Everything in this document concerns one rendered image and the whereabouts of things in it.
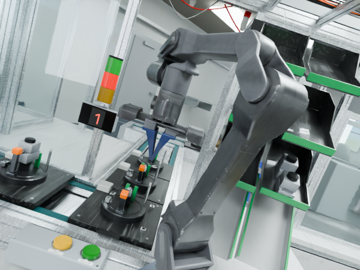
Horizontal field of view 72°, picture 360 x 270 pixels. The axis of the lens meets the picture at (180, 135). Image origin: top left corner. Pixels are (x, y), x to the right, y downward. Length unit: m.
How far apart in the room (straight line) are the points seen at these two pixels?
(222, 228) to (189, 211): 0.40
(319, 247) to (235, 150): 1.28
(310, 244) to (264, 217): 0.71
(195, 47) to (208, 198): 0.27
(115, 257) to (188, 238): 0.33
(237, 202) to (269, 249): 0.16
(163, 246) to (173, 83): 0.30
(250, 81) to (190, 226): 0.23
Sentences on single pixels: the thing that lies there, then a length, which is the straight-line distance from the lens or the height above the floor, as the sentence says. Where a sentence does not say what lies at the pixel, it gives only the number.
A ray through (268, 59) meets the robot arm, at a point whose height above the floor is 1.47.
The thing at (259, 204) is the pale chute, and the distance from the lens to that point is 0.87.
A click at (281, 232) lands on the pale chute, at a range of 0.87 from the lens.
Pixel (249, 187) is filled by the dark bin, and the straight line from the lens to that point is 0.70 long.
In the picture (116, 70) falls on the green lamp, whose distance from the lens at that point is 0.87.
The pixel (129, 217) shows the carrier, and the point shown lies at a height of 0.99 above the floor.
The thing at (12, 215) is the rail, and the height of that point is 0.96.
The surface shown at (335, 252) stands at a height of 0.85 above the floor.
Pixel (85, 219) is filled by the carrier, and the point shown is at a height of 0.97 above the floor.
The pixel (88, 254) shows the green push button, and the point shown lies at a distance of 0.66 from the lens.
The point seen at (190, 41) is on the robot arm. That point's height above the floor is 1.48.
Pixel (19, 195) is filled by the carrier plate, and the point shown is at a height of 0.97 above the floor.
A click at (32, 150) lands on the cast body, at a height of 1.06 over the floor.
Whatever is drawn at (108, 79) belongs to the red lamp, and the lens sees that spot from 0.87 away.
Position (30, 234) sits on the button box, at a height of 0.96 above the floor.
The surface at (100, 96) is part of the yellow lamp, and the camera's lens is 0.88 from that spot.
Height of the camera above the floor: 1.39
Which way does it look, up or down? 10 degrees down
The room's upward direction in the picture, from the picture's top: 19 degrees clockwise
